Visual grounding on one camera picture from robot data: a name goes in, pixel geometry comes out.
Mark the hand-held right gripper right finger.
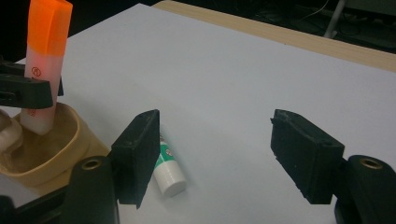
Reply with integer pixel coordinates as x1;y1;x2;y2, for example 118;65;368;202
270;108;346;205

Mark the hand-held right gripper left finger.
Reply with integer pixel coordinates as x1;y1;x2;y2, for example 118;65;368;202
110;108;162;209

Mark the green and white glue stick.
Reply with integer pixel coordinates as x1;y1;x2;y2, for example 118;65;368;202
153;130;189;199

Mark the orange highlighter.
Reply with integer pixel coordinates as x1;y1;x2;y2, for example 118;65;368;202
20;0;74;136

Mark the tan pen holder cup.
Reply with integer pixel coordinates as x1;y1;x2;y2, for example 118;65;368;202
0;102;112;197

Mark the white table mat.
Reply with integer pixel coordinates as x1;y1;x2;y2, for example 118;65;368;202
0;3;396;224

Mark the wooden table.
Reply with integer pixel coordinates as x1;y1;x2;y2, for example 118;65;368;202
152;0;396;73

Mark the white-legged desk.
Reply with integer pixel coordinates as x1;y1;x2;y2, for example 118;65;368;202
322;0;396;41

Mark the white floor cable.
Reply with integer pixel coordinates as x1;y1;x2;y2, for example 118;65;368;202
302;0;332;21

